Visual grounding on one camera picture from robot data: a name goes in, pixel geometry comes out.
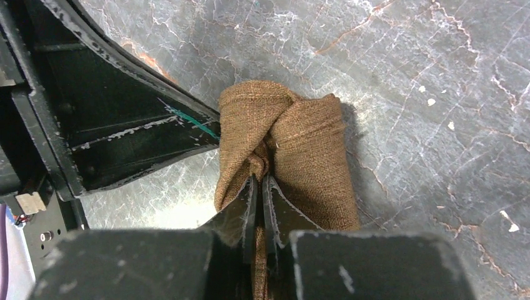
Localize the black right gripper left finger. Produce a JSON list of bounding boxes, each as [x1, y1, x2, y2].
[[29, 177, 258, 299]]

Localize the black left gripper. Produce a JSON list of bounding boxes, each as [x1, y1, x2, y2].
[[1, 1, 221, 276]]

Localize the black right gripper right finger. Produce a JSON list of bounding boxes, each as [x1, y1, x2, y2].
[[262, 175, 474, 299]]

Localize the brown cloth napkin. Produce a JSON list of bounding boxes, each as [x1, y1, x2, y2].
[[214, 80, 362, 300]]

